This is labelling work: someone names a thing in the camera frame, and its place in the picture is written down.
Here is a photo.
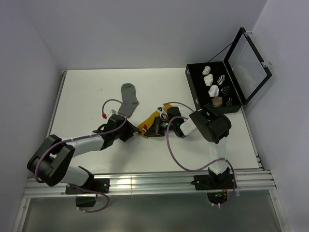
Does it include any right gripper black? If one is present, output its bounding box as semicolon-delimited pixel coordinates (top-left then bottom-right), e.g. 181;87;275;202
145;116;176;137

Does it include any yellow sock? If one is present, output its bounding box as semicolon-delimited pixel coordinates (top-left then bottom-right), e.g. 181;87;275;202
138;104;172;139

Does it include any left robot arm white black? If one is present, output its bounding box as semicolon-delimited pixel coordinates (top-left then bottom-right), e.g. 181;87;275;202
27;114;139;193

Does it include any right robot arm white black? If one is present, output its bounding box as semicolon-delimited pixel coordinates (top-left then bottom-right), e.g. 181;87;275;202
140;103;233;189

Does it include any grey sock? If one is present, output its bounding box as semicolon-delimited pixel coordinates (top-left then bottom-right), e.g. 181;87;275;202
118;83;139;118

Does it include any black storage box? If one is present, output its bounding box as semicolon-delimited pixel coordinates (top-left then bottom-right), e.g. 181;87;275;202
185;61;241;114

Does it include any brown rolled sock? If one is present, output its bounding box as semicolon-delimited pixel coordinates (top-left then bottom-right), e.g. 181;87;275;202
211;97;223;107

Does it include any white rolled sock lower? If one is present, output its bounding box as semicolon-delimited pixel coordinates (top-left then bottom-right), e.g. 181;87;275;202
208;85;219;98

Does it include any white rolled sock upper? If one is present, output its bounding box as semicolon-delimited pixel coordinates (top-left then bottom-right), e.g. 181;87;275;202
203;74;213;86

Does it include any dark colourful striped rolled sock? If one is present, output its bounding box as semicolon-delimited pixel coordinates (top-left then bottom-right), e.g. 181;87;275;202
223;97;233;106

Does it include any black white striped rolled sock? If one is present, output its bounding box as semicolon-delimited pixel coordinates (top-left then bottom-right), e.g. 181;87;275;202
217;75;225;86

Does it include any black electronics box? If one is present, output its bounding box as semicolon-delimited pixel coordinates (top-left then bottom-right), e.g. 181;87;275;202
75;197;97;208

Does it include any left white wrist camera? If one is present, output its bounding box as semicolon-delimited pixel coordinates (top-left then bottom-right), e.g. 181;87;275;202
102;110;117;120

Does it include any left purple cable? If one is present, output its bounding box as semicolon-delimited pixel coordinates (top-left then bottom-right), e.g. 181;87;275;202
33;99;128;183

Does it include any purple cable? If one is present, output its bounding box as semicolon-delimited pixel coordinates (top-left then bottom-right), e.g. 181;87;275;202
33;99;128;183
163;101;241;207

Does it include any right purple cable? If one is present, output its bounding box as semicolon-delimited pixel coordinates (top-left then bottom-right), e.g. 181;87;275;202
163;101;241;207

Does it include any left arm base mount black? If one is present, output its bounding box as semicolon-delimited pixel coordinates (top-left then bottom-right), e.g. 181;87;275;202
65;178;110;195

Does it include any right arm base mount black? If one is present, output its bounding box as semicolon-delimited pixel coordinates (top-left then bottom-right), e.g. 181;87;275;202
190;174;237;190

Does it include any glass box lid black frame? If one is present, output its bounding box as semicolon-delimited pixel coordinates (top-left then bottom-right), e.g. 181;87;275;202
224;27;272;105

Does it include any aluminium frame rail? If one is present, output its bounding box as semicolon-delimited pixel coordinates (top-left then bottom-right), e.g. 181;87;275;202
14;171;280;232

